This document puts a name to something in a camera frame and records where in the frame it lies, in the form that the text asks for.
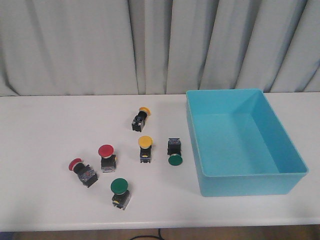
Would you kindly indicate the yellow button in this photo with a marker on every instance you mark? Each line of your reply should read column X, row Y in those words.
column 140, row 119
column 145, row 143

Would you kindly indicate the green button lying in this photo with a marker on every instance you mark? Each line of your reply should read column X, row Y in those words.
column 174, row 151

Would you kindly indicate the grey curtain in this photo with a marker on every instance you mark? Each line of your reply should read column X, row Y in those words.
column 146, row 47

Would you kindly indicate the green button upright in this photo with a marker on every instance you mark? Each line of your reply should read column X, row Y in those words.
column 121, row 193

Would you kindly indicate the red button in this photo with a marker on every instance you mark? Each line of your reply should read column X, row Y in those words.
column 85, row 173
column 108, row 158

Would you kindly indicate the blue plastic box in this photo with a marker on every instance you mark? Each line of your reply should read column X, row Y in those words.
column 240, row 147

